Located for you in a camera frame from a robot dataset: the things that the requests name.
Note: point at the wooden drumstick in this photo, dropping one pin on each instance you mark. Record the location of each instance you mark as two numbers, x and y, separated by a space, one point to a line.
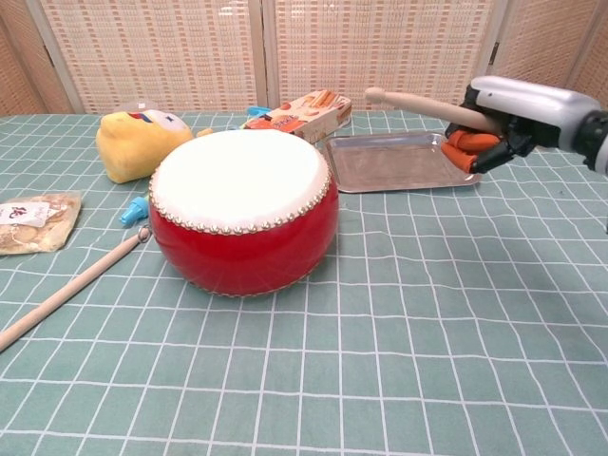
418 104
66 294

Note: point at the yellow plush toy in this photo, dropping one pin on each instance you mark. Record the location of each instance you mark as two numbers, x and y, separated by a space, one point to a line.
130 147

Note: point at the right silver orange-tipped robot hand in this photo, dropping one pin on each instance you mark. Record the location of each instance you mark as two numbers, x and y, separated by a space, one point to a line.
532 107

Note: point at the red drum with white skin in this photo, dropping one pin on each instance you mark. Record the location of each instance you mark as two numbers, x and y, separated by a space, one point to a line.
243 209

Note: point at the silver metal tray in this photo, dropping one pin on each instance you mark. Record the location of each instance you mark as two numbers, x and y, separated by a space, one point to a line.
389 164

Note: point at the green checkered tablecloth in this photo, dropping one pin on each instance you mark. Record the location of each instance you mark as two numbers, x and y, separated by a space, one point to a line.
332 370

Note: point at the clear bag of dried snacks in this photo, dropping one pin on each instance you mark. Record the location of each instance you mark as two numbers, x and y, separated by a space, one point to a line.
43 228

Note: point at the orange biscuit box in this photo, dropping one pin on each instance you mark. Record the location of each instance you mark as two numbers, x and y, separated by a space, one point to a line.
309 116

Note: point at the bamboo folding screen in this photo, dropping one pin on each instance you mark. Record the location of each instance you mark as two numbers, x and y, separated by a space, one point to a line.
157 52

